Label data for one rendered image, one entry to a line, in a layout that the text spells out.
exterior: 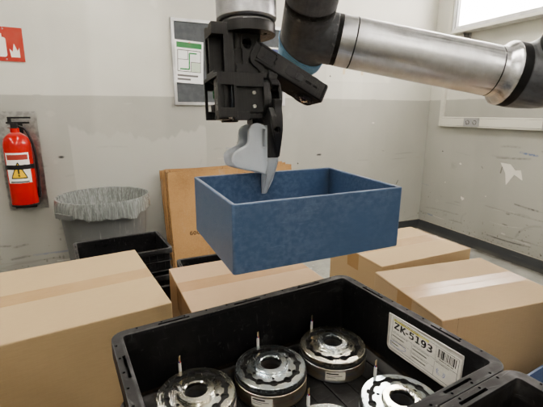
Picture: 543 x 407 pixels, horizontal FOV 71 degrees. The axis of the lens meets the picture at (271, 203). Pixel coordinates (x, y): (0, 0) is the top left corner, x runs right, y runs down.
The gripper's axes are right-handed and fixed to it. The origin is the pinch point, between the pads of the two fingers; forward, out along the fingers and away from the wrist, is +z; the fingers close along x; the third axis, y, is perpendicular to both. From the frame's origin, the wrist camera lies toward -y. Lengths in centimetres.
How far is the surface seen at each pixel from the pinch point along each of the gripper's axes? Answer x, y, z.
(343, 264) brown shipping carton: -38, -37, 29
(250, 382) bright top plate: 3.4, 4.7, 26.3
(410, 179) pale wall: -260, -261, 41
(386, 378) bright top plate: 9.6, -13.0, 27.0
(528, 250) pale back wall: -147, -279, 88
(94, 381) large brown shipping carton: -14.4, 25.0, 31.6
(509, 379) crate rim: 22.5, -19.1, 21.0
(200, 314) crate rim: -4.2, 9.4, 19.0
